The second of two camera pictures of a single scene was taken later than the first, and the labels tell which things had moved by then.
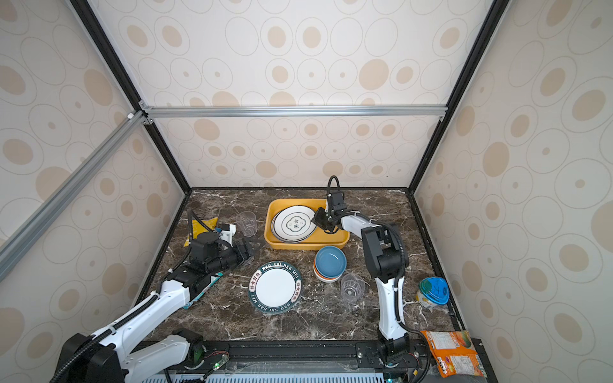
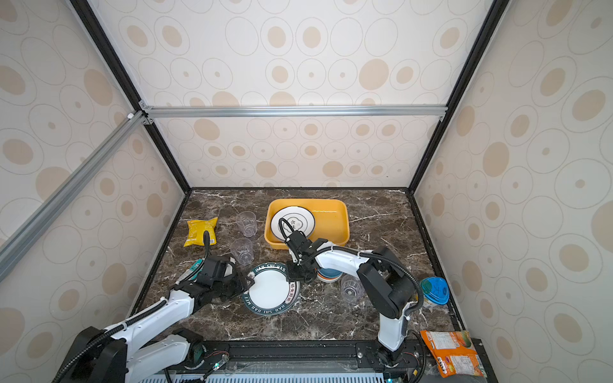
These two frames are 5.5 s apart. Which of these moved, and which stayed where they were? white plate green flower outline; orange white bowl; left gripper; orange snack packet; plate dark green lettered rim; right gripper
Moved: right gripper; left gripper
Stayed: white plate green flower outline; plate dark green lettered rim; orange snack packet; orange white bowl
